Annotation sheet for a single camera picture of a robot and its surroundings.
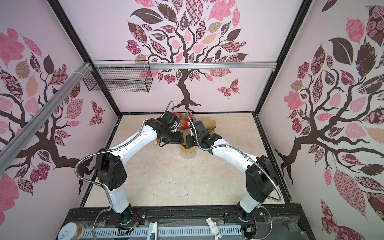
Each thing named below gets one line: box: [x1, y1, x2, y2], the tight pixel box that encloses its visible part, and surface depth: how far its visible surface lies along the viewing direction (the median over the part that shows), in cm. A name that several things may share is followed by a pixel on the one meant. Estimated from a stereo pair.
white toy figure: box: [206, 217, 222, 240], surface depth 69 cm
